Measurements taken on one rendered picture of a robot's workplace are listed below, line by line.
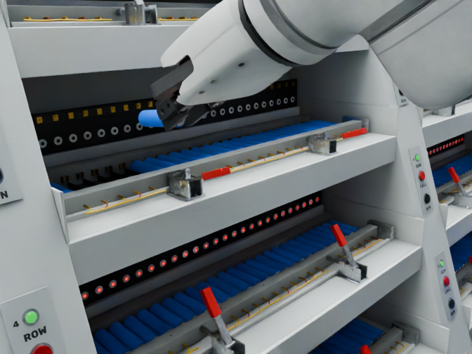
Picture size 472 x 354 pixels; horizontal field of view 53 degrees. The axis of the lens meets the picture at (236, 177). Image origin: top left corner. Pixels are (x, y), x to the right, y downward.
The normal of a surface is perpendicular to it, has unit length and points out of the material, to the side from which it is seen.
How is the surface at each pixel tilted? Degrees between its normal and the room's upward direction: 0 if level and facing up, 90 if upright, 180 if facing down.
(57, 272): 90
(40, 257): 90
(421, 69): 109
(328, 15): 135
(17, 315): 90
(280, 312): 18
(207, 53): 92
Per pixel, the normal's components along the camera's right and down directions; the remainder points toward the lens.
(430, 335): -0.72, 0.22
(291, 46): -0.16, 0.86
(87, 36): 0.69, 0.18
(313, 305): -0.04, -0.96
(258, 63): 0.30, 0.94
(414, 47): -0.58, 0.48
